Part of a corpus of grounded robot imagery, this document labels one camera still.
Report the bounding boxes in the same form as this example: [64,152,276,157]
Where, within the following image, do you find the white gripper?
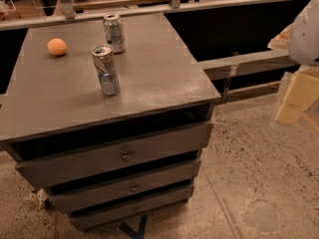
[267,0,319,125]

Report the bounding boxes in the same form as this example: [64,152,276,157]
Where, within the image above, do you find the silver blue redbull can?
[92,45,120,96]

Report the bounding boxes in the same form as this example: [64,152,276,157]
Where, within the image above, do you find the silver soda can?
[103,13,126,54]

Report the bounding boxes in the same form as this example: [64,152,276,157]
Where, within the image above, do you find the top grey drawer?
[16,121,212,188]

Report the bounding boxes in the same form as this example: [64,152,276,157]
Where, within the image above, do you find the grey drawer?
[70,184,193,230]
[16,121,212,188]
[50,158,200,213]

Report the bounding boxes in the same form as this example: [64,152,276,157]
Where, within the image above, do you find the grey drawer cabinet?
[0,14,218,219]

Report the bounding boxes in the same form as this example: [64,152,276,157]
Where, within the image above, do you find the orange fruit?
[47,38,67,56]

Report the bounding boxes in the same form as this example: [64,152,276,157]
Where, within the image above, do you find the bottom grey drawer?
[70,184,193,230]

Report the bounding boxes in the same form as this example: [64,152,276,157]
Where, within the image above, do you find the middle grey drawer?
[50,158,200,213]

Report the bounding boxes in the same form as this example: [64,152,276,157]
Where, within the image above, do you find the metal railing frame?
[0,0,310,99]

